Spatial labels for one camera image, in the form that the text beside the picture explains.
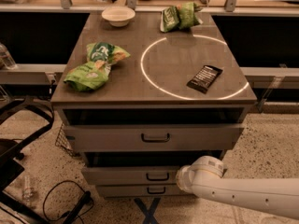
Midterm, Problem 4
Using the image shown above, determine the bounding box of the grey drawer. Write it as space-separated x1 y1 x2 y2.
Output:
82 150 221 186
64 124 244 152
95 185 187 198

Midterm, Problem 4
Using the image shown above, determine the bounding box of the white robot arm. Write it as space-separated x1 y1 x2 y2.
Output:
176 156 299 219

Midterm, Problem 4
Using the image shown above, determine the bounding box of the grey drawer cabinet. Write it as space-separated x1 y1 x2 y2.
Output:
50 10 258 199

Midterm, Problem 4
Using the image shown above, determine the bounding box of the grey top drawer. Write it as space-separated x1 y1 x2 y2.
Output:
64 124 244 152

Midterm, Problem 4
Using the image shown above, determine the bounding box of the grey bottom drawer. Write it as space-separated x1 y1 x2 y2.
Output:
95 185 187 198

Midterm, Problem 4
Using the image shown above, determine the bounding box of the black snack bar packet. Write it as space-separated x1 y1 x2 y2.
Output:
187 65 222 93

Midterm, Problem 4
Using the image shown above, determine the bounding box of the green chip bag front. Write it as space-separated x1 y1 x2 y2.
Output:
64 42 130 91

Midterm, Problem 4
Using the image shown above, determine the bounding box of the green chip bag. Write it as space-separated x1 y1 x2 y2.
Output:
64 42 130 91
160 2 203 33

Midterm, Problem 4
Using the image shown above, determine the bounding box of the white bowl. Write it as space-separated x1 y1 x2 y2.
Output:
102 7 135 27

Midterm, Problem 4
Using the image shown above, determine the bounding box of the green chip bag rear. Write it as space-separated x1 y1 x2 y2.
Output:
160 2 203 33

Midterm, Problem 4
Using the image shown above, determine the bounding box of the clear plastic bottle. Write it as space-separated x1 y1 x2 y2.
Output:
0 43 18 69

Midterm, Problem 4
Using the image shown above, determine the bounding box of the black chair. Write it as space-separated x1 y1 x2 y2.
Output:
0 97 54 224

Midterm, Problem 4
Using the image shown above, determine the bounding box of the black wire basket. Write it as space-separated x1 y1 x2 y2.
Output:
55 125 79 158

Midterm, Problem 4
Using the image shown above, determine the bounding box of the black floor cable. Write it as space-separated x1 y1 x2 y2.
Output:
41 179 95 224

